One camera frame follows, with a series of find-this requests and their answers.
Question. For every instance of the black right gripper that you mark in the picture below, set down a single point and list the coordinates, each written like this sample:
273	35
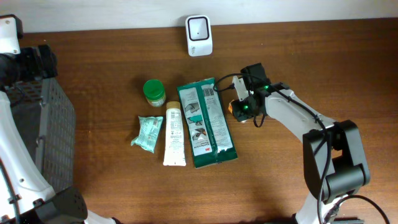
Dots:
242	112

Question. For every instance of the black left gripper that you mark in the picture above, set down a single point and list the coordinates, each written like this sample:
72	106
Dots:
32	55

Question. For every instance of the green 3M wipes package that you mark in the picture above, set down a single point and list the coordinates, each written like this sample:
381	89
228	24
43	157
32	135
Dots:
208	132

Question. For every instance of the green lid glass jar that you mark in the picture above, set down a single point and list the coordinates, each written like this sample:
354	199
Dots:
154	92

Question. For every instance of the white tube with tan cap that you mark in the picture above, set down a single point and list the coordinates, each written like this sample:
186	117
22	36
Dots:
174	136

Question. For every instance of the pale green tissue packet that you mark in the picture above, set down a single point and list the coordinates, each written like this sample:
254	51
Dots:
148	133

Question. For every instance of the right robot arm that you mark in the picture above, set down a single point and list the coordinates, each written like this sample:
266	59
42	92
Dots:
334	162

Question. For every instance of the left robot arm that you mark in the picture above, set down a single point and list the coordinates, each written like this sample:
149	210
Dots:
26	197

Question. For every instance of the white barcode scanner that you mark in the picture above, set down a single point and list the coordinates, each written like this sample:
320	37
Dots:
199	36

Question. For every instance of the grey plastic mesh basket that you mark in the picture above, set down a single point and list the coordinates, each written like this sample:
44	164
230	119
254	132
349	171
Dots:
45	119

